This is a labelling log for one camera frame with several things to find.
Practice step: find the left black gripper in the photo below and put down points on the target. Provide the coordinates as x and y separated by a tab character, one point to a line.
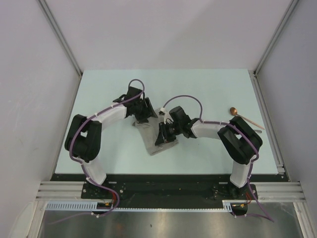
146	113

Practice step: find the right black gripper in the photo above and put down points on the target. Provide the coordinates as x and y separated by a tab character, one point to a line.
163	136

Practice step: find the grey cloth napkin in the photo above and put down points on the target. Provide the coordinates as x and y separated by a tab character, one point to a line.
149	132

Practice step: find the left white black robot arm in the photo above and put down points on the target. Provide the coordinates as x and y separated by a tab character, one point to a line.
83	141

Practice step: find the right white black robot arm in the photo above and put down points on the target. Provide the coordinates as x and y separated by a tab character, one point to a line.
240	141

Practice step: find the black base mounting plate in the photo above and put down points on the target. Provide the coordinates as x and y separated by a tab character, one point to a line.
158	191

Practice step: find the copper spoon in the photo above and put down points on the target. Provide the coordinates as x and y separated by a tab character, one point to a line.
233	111

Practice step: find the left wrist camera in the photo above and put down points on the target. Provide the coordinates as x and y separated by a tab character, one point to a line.
142	96

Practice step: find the aluminium frame rail right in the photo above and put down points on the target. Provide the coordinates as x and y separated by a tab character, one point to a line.
274	146

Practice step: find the aluminium frame rail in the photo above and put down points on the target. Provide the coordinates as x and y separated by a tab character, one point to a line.
60	190
274	146

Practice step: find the aluminium frame rail left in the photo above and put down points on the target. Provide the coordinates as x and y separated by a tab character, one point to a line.
60	190

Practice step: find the aluminium frame post left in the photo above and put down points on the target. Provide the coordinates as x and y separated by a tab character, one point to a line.
48	14

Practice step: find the aluminium frame post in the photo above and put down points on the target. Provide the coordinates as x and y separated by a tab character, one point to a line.
277	33
48	14

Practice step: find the aluminium frame post right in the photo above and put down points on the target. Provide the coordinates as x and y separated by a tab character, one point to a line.
277	33

